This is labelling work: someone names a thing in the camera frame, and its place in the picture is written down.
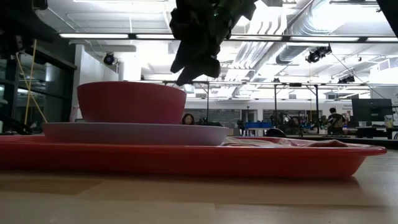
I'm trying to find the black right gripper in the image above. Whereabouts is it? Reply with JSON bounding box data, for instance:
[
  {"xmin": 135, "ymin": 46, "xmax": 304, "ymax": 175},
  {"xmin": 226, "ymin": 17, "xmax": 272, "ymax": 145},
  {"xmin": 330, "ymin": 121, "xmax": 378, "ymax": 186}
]
[{"xmin": 169, "ymin": 6, "xmax": 231, "ymax": 86}]

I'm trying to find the magenta plastic bowl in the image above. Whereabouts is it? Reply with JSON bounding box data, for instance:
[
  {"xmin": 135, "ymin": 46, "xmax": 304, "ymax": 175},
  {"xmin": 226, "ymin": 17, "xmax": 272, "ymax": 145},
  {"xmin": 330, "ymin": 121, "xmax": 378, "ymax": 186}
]
[{"xmin": 76, "ymin": 81, "xmax": 187, "ymax": 125}]

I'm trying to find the beige cloth napkin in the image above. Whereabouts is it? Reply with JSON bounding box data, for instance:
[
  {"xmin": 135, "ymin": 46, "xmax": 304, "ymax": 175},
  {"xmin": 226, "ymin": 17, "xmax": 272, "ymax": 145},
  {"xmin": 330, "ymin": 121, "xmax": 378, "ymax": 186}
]
[{"xmin": 220, "ymin": 136, "xmax": 349, "ymax": 149}]

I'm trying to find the pink plastic cup with handle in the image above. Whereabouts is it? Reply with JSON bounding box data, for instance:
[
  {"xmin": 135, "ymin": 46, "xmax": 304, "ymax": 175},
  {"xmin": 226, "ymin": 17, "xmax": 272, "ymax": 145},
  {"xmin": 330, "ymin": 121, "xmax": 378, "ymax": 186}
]
[{"xmin": 70, "ymin": 105, "xmax": 80, "ymax": 123}]

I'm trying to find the red plastic tray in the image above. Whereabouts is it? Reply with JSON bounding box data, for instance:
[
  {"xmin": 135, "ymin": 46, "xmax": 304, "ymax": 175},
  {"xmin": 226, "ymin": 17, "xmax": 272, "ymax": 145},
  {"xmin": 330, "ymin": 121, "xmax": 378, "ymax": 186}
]
[{"xmin": 0, "ymin": 134, "xmax": 388, "ymax": 180}]

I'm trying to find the person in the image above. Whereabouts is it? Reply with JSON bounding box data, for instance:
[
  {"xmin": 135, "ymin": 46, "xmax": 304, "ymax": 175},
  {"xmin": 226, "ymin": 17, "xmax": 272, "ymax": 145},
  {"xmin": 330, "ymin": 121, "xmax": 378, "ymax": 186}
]
[
  {"xmin": 182, "ymin": 113, "xmax": 196, "ymax": 126},
  {"xmin": 326, "ymin": 107, "xmax": 346, "ymax": 135}
]

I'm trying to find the black ceiling spotlight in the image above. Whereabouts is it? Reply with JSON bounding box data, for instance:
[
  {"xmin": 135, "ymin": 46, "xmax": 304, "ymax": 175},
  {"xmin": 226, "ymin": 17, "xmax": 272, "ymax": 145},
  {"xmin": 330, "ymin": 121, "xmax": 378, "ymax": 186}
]
[
  {"xmin": 338, "ymin": 74, "xmax": 356, "ymax": 84},
  {"xmin": 103, "ymin": 52, "xmax": 116, "ymax": 66},
  {"xmin": 305, "ymin": 45, "xmax": 333, "ymax": 64}
]

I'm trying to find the blue storage bin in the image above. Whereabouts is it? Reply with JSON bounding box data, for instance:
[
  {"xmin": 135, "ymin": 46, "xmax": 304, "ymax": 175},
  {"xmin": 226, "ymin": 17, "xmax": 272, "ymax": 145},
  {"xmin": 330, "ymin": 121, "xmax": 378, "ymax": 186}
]
[{"xmin": 244, "ymin": 121, "xmax": 271, "ymax": 129}]

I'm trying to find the lilac plastic plate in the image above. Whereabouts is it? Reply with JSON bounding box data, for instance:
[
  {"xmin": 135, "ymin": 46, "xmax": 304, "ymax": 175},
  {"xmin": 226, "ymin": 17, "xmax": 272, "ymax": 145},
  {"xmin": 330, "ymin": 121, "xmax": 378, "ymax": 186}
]
[{"xmin": 42, "ymin": 121, "xmax": 230, "ymax": 147}]

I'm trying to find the long ceiling light strip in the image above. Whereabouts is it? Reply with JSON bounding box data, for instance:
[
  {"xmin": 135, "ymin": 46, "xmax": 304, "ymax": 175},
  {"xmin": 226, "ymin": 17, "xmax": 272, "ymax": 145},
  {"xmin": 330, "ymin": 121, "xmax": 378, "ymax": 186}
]
[{"xmin": 58, "ymin": 32, "xmax": 398, "ymax": 44}]

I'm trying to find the dark glass partition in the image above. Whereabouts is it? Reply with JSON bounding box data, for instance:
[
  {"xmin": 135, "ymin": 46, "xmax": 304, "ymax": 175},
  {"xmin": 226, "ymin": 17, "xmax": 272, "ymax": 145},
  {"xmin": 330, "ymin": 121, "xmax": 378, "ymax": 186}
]
[{"xmin": 0, "ymin": 46, "xmax": 77, "ymax": 135}]

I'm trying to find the black computer monitor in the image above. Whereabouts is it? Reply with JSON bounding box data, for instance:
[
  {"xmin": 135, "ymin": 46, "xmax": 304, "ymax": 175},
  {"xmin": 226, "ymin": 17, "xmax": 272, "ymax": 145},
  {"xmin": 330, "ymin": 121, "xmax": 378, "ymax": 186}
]
[{"xmin": 351, "ymin": 98, "xmax": 394, "ymax": 122}]

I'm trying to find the black background desk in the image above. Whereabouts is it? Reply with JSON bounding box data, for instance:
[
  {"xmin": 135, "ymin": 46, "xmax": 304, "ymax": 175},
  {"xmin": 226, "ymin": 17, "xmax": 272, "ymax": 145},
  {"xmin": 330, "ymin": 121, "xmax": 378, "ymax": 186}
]
[{"xmin": 356, "ymin": 126, "xmax": 398, "ymax": 140}]

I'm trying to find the silver ceiling ventilation duct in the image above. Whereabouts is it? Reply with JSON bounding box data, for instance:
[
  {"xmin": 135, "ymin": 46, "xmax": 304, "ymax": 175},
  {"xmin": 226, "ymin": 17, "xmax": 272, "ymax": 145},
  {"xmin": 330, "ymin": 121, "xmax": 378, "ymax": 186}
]
[{"xmin": 239, "ymin": 0, "xmax": 315, "ymax": 82}]

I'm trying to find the yellow cable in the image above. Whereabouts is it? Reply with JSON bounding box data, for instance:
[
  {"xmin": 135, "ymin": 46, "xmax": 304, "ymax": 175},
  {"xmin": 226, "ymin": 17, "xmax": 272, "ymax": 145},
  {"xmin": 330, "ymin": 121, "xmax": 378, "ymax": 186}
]
[{"xmin": 15, "ymin": 39, "xmax": 48, "ymax": 125}]

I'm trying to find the grey ceiling rail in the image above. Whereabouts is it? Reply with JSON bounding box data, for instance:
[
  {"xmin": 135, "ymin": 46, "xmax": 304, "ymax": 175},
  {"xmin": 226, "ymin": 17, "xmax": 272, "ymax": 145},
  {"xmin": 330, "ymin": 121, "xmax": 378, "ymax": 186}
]
[{"xmin": 329, "ymin": 0, "xmax": 386, "ymax": 13}]

